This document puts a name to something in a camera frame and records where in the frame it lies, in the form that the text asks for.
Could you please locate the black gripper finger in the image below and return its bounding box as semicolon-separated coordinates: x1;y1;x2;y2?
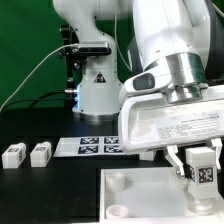
164;145;185;178
206;138;223;160

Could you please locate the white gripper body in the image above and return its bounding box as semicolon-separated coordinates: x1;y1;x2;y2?
118;89;224;154

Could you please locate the white square tabletop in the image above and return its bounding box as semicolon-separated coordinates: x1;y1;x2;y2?
100;167;224;224

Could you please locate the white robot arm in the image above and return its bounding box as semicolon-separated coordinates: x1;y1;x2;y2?
53;0;224;177

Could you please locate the white sheet with AprilTags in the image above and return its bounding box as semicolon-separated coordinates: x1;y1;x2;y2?
53;134;141;158

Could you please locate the black camera on stand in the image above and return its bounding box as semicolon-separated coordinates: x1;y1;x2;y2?
58;25;112;96

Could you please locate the black cable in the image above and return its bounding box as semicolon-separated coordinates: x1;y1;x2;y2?
0;89;79;113

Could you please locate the white cable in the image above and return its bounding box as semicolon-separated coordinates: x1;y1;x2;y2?
0;0;134;113

